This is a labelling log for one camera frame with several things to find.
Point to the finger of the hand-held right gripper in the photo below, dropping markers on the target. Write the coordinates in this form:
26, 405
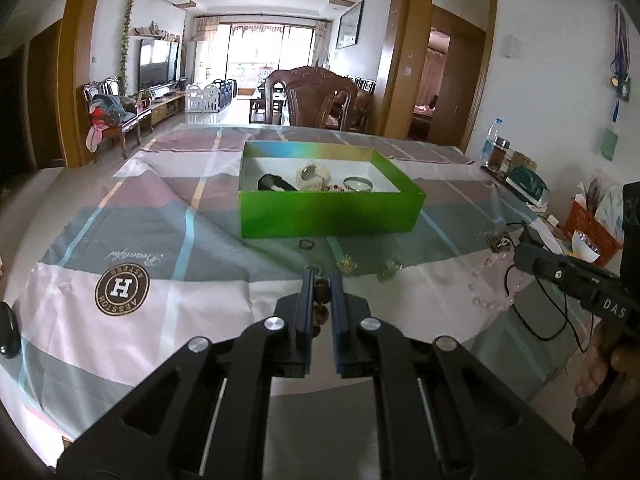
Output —
550, 272

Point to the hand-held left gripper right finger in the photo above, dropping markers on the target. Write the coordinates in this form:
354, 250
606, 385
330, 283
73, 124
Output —
339, 320

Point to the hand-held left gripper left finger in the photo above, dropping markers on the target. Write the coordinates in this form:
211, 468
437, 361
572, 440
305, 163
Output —
307, 320

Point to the green cardboard box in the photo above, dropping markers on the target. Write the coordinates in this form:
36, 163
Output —
330, 212

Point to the silver metal bangle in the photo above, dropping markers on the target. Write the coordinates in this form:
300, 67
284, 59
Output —
357, 184

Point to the white wrist watch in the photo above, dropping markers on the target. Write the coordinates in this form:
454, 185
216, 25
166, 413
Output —
312, 177

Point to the person's right hand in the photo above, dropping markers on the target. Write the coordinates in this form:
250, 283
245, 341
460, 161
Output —
595, 360

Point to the white bowl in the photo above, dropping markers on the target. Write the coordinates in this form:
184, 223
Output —
584, 246

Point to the black power adapter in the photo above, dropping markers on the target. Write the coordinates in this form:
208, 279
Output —
529, 234

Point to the small gold charm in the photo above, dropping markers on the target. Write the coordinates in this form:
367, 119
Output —
347, 263

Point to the orange plastic basket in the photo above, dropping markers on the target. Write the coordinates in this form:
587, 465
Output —
585, 222

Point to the small pale green pendant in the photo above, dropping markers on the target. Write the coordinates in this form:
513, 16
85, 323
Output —
390, 270

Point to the green tissue pack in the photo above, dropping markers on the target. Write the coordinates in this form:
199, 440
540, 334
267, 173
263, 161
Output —
527, 185

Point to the glass jar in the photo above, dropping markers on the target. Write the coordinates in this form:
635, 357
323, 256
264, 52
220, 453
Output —
499, 156

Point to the clear water bottle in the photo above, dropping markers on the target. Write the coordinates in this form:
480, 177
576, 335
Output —
491, 140

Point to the carved wooden dining chair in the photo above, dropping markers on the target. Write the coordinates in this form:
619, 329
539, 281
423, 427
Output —
312, 97

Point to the hanging medals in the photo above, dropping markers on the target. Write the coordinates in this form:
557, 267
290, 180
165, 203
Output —
620, 50

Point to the white baby fence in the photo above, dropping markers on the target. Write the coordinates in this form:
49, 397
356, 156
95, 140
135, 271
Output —
210, 97

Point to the wooden television cabinet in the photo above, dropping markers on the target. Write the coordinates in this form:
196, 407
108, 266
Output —
162, 107

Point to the white standing air conditioner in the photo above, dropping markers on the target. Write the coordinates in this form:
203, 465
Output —
200, 62

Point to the wooden armchair with clothes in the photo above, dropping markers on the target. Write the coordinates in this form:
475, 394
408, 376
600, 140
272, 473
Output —
115, 117

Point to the flat screen television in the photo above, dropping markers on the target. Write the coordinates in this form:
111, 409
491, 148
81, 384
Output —
157, 65

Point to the black computer mouse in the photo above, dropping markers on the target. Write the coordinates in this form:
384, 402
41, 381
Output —
9, 330

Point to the green ivy garland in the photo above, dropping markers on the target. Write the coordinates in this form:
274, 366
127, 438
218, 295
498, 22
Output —
126, 42

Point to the green wall card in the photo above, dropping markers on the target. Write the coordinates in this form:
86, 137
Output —
610, 144

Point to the framed wall picture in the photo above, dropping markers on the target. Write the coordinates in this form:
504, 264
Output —
350, 25

